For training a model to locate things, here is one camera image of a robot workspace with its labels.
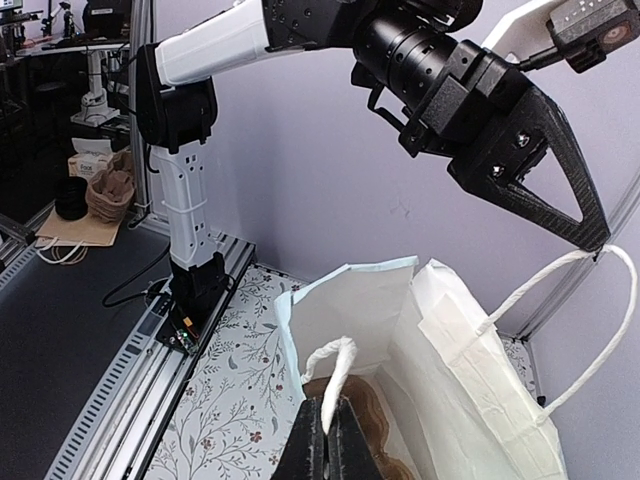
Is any background tissue box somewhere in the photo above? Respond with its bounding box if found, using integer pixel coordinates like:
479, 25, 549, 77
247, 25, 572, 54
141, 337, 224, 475
67, 138, 114, 181

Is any background stack of carriers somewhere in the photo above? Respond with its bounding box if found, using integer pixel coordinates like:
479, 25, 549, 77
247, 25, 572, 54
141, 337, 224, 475
85, 149, 135, 224

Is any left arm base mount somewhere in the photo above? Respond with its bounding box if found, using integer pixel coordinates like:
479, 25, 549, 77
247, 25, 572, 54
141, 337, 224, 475
145, 251, 234, 355

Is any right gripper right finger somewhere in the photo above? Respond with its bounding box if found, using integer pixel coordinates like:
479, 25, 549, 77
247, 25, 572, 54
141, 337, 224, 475
327, 397, 382, 480

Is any brown cardboard cup carrier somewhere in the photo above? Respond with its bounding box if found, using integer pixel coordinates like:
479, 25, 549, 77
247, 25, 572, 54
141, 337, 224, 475
302, 375, 414, 480

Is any front aluminium rail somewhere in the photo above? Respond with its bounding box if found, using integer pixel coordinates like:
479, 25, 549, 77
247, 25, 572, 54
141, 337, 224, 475
0, 219, 259, 480

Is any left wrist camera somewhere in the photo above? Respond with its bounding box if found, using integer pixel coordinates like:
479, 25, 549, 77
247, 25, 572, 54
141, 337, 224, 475
482, 0, 640, 76

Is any background stack of lids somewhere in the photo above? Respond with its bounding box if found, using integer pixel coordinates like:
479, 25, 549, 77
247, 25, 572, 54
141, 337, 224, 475
54, 176, 88, 221

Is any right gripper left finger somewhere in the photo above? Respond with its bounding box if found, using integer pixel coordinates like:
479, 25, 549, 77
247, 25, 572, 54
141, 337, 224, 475
272, 398, 325, 480

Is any background robot stand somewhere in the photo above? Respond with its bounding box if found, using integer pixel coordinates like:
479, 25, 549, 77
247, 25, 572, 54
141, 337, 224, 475
70, 44, 121, 128

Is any white paper bag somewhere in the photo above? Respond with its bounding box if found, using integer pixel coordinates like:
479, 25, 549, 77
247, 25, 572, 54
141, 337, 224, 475
274, 250, 634, 479

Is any floral table mat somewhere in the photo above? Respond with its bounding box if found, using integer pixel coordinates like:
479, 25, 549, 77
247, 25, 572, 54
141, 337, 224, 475
147, 257, 518, 479

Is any background brown paper bag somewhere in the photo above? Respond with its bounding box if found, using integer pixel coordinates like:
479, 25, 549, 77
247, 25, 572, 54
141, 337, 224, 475
35, 210, 122, 266

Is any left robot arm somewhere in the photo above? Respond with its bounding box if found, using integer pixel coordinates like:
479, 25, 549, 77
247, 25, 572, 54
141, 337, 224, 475
135, 1, 610, 337

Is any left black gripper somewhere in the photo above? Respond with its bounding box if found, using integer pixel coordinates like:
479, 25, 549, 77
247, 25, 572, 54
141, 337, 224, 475
399, 40, 610, 251

